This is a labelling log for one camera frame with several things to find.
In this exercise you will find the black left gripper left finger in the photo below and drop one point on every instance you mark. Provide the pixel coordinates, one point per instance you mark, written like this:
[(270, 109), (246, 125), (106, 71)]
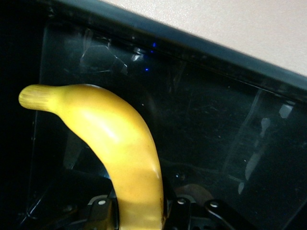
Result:
[(103, 213)]

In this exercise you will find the yellow banana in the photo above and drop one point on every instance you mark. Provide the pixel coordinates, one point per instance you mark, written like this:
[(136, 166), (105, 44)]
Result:
[(115, 143)]

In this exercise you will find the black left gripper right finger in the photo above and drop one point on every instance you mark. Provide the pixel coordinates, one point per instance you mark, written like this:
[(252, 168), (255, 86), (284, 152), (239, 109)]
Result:
[(182, 215)]

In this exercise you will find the black plastic box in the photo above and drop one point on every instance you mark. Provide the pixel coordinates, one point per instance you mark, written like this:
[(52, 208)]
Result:
[(204, 119)]

